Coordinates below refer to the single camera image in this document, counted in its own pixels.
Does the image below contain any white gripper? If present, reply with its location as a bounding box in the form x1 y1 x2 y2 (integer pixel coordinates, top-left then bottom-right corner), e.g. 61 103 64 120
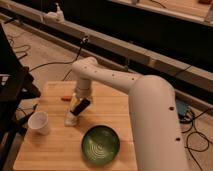
69 79 92 112

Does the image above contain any black eraser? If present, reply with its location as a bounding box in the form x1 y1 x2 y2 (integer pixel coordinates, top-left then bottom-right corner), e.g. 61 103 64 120
71 99 87 116

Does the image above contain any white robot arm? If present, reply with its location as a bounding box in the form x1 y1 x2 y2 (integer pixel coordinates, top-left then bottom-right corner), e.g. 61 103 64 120
72 57 189 171

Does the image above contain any red marker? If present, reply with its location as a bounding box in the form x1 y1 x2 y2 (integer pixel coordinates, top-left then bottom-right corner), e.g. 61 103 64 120
61 96 71 101

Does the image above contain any green plate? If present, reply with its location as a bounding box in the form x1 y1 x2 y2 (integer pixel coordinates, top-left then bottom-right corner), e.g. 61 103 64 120
81 125 120 166

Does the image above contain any white paper cup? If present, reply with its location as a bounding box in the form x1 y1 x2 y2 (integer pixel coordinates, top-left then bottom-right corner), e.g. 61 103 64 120
28 111 50 135

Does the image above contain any black chair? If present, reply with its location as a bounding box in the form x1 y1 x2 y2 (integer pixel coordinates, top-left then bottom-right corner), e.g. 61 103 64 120
0 24 41 171

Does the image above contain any blue power box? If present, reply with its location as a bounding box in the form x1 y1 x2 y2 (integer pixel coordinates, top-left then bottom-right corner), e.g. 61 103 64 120
176 100 188 117

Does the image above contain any black floor cable left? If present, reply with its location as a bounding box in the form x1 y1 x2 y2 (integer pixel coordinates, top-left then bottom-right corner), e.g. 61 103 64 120
6 34 90 82

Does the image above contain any black floor cable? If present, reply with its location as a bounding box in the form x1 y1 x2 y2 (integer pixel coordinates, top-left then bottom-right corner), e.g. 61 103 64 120
6 34 90 82
179 106 213 171

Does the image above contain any white object on rail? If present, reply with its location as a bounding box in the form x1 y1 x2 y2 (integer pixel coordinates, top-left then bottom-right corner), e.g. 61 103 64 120
44 3 65 22

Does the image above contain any black floor cable right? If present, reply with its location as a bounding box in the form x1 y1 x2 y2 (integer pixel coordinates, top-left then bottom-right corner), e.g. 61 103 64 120
179 106 213 171

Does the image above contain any wooden rail beam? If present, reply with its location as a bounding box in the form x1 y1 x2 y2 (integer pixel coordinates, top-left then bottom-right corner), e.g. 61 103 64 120
0 0 213 108

